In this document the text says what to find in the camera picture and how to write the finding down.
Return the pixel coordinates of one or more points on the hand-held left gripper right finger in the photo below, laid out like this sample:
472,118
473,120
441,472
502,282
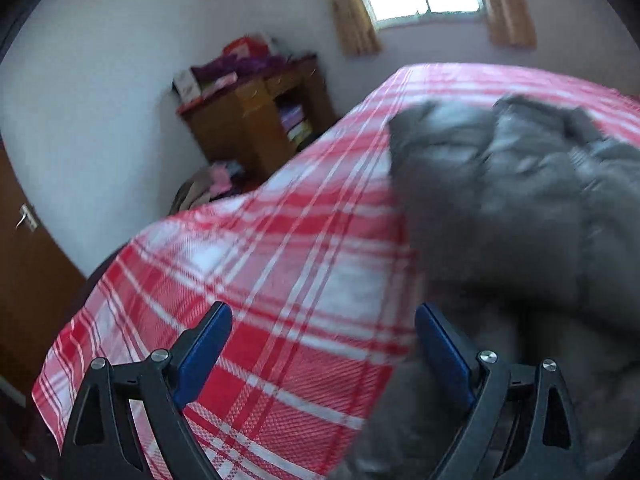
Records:
442,355

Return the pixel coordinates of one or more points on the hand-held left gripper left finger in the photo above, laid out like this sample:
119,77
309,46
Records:
205,355

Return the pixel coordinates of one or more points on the grey puffer jacket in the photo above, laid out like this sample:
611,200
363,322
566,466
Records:
525,200

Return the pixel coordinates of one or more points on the pile of clothes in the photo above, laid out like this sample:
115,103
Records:
210,185

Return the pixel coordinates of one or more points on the dark bed footboard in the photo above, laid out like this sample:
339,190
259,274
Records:
102,270

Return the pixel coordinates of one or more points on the red plaid bed sheet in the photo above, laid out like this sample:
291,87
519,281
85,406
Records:
280,240

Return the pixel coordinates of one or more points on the brown wooden door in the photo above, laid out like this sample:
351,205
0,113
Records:
30,300

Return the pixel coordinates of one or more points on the wooden desk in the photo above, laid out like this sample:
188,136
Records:
225,120

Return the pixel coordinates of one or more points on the stack of books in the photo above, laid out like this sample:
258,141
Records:
295,120

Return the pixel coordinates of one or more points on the white cardboard box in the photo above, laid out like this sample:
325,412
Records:
186,86

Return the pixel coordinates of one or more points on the pink flat box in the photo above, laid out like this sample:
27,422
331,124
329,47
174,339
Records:
219,85

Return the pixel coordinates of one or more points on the purple cloth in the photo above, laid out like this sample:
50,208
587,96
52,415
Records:
235,66

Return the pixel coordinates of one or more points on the red bag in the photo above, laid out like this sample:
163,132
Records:
247,47

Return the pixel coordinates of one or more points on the beige curtain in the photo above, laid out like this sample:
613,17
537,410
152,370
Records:
350,10
507,5

